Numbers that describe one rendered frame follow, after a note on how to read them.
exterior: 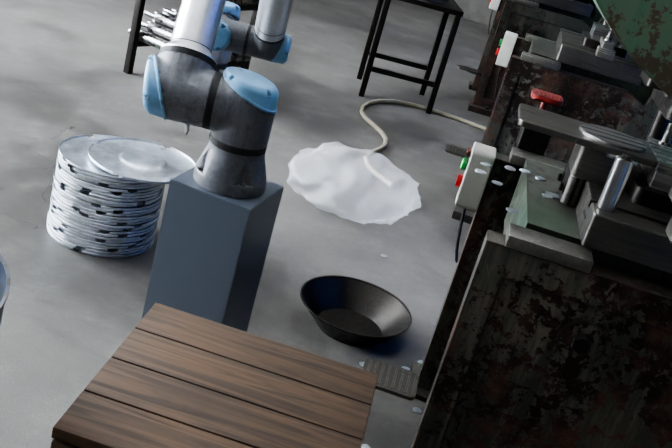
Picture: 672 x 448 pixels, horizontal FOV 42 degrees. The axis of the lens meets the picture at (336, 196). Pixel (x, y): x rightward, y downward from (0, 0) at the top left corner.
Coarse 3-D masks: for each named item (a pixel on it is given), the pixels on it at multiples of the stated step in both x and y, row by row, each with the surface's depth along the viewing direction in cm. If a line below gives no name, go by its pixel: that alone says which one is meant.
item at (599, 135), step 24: (528, 120) 156; (552, 120) 161; (576, 120) 166; (576, 144) 163; (600, 144) 153; (624, 144) 156; (648, 144) 163; (576, 168) 158; (600, 168) 157; (576, 192) 159
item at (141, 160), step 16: (112, 144) 242; (128, 144) 245; (144, 144) 248; (160, 144) 250; (96, 160) 229; (112, 160) 232; (128, 160) 233; (144, 160) 236; (160, 160) 239; (176, 160) 243; (192, 160) 245; (128, 176) 224; (144, 176) 228; (160, 176) 230
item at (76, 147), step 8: (80, 136) 243; (96, 136) 246; (104, 136) 248; (112, 136) 248; (64, 144) 235; (72, 144) 237; (80, 144) 238; (88, 144) 240; (96, 144) 241; (64, 152) 231; (72, 152) 232; (80, 152) 233; (80, 160) 228; (88, 160) 230; (80, 168) 223; (88, 168) 225; (96, 168) 226; (104, 176) 223; (112, 176) 223
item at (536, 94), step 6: (534, 90) 192; (540, 90) 193; (534, 96) 190; (540, 96) 189; (546, 96) 189; (552, 96) 191; (558, 96) 193; (546, 102) 190; (552, 102) 189; (558, 102) 189; (540, 108) 193; (546, 108) 192
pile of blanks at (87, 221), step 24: (72, 168) 225; (72, 192) 226; (96, 192) 224; (120, 192) 227; (144, 192) 230; (48, 216) 239; (72, 216) 228; (96, 216) 227; (120, 216) 229; (144, 216) 233; (72, 240) 230; (96, 240) 230; (120, 240) 231; (144, 240) 238
